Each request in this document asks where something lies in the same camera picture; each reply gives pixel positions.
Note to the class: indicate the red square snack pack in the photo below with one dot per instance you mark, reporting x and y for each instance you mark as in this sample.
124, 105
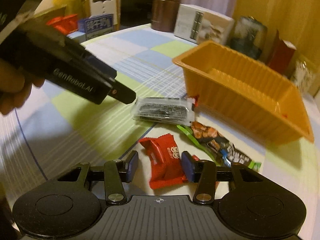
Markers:
164, 155

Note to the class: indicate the small red candy near tray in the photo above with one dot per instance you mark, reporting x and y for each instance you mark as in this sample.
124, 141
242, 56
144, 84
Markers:
195, 100

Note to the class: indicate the person's left hand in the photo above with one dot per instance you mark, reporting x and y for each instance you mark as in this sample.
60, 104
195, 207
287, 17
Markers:
16, 85

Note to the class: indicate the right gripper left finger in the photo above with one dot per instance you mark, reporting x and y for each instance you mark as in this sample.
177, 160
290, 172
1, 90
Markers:
117, 172

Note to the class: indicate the red box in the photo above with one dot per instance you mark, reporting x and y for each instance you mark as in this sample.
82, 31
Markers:
65, 24

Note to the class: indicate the plastic jar of nuts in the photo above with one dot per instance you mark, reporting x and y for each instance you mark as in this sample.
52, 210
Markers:
304, 73

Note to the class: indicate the blue milk carton box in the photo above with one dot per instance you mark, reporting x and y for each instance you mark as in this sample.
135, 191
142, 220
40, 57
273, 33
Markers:
96, 23

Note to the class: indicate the checkered tablecloth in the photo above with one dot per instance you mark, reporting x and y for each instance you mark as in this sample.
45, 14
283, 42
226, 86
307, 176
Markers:
57, 135

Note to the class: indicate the brown cylindrical canister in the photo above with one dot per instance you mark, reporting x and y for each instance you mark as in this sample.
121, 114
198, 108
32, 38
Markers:
164, 15

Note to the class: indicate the clear black seaweed packet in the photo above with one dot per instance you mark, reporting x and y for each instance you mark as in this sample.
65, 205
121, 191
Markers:
178, 111

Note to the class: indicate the green black snack bag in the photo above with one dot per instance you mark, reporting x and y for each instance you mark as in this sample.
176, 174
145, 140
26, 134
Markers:
216, 146

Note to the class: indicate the dark green glass jar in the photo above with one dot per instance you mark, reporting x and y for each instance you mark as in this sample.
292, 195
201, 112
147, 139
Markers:
248, 37

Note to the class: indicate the orange plastic tray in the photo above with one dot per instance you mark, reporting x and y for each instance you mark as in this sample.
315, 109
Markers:
245, 92

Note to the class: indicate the white product box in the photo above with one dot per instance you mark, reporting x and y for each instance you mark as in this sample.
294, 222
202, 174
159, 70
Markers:
197, 24

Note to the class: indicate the dark red open carton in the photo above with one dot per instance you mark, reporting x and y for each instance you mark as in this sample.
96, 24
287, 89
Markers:
281, 55

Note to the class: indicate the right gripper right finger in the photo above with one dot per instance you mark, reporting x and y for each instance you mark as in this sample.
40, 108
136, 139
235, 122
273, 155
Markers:
203, 173

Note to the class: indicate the wooden door panel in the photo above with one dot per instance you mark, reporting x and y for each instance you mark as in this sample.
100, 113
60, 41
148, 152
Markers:
296, 21

